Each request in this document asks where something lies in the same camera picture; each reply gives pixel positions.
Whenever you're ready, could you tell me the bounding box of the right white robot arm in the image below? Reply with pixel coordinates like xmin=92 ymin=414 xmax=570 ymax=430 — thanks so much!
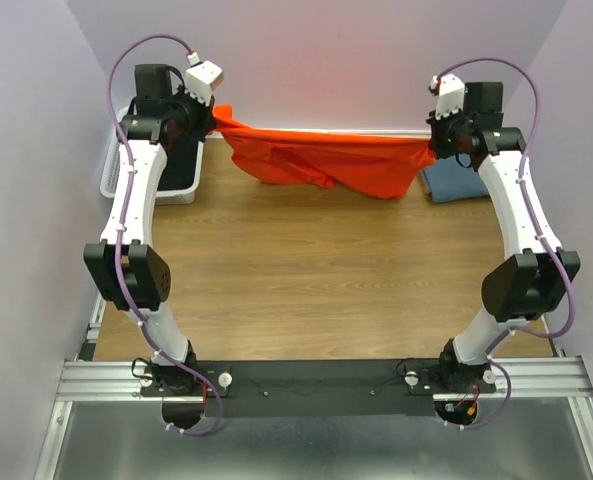
xmin=426 ymin=74 xmax=580 ymax=392

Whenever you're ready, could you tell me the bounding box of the white plastic laundry basket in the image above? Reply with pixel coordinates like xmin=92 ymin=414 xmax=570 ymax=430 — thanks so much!
xmin=100 ymin=133 xmax=204 ymax=205

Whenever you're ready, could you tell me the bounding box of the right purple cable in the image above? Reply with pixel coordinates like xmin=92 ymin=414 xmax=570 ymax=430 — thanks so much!
xmin=435 ymin=57 xmax=577 ymax=432

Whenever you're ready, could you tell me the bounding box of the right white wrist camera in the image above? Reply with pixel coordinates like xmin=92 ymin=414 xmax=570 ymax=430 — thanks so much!
xmin=429 ymin=73 xmax=466 ymax=120

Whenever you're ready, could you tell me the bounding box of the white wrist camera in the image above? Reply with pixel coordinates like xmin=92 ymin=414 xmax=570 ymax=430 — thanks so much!
xmin=429 ymin=73 xmax=466 ymax=120
xmin=184 ymin=52 xmax=224 ymax=105

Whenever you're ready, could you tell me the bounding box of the black t shirt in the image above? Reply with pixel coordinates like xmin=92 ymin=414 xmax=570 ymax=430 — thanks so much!
xmin=158 ymin=137 xmax=203 ymax=192

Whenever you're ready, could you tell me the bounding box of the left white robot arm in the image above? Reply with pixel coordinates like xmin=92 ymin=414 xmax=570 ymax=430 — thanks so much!
xmin=83 ymin=60 xmax=223 ymax=395

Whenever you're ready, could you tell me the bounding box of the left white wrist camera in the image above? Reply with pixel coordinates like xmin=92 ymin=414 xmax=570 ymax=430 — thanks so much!
xmin=184 ymin=52 xmax=224 ymax=105

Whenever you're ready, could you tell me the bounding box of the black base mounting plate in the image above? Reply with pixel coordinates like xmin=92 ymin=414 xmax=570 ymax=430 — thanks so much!
xmin=134 ymin=358 xmax=496 ymax=428

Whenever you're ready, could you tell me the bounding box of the folded blue t shirt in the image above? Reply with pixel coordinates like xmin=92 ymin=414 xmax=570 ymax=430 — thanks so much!
xmin=421 ymin=160 xmax=488 ymax=204

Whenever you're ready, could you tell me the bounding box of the aluminium frame rail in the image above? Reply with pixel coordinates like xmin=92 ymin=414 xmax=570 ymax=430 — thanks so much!
xmin=36 ymin=300 xmax=593 ymax=479

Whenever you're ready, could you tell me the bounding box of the orange t shirt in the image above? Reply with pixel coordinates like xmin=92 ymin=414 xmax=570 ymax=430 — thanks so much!
xmin=213 ymin=104 xmax=435 ymax=199

